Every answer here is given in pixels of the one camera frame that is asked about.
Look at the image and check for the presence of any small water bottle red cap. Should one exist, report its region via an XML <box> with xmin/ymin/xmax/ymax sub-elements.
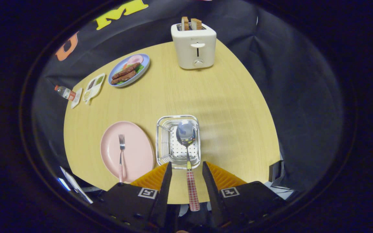
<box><xmin>54</xmin><ymin>85</ymin><xmax>76</xmax><ymax>102</ymax></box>

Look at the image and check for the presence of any spoon with checked handle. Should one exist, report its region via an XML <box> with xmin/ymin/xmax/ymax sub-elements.
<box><xmin>176</xmin><ymin>120</ymin><xmax>200</xmax><ymax>212</ymax></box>

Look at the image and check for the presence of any blue plate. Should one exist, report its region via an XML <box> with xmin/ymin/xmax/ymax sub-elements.
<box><xmin>108</xmin><ymin>53</ymin><xmax>150</xmax><ymax>88</ymax></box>

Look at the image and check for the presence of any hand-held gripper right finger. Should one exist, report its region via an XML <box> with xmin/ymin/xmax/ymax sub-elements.
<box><xmin>202</xmin><ymin>161</ymin><xmax>286</xmax><ymax>228</ymax></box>

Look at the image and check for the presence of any green lettuce leaf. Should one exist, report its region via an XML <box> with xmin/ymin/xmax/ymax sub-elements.
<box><xmin>119</xmin><ymin>64</ymin><xmax>145</xmax><ymax>85</ymax></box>

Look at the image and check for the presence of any white square coaster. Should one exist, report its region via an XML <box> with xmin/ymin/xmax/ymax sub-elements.
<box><xmin>71</xmin><ymin>88</ymin><xmax>83</xmax><ymax>109</ymax></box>

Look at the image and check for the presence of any white toaster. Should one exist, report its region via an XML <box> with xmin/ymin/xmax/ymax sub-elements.
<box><xmin>171</xmin><ymin>22</ymin><xmax>217</xmax><ymax>70</ymax></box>

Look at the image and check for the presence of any white and blue object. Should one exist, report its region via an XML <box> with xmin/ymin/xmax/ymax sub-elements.
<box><xmin>59</xmin><ymin>166</ymin><xmax>94</xmax><ymax>204</ymax></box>

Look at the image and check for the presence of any metal wire basket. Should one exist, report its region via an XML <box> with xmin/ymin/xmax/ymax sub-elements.
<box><xmin>156</xmin><ymin>115</ymin><xmax>201</xmax><ymax>170</ymax></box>

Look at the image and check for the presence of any white divided condiment tray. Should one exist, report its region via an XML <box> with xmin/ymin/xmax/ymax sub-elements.
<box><xmin>83</xmin><ymin>73</ymin><xmax>106</xmax><ymax>105</ymax></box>

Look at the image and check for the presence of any pink ham slice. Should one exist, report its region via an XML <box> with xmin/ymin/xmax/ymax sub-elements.
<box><xmin>127</xmin><ymin>55</ymin><xmax>144</xmax><ymax>66</ymax></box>

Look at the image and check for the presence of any pink plate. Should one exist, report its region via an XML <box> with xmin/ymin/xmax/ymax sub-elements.
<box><xmin>100</xmin><ymin>121</ymin><xmax>155</xmax><ymax>184</ymax></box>

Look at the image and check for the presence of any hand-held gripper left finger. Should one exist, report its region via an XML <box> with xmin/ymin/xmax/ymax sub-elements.
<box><xmin>101</xmin><ymin>162</ymin><xmax>173</xmax><ymax>232</ymax></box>

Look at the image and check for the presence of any brown sausage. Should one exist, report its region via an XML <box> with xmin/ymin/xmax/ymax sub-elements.
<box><xmin>111</xmin><ymin>70</ymin><xmax>137</xmax><ymax>85</ymax></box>
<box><xmin>111</xmin><ymin>62</ymin><xmax>141</xmax><ymax>80</ymax></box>

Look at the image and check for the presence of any fork with checked handle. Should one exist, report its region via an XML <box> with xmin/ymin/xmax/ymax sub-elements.
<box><xmin>118</xmin><ymin>134</ymin><xmax>126</xmax><ymax>183</ymax></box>

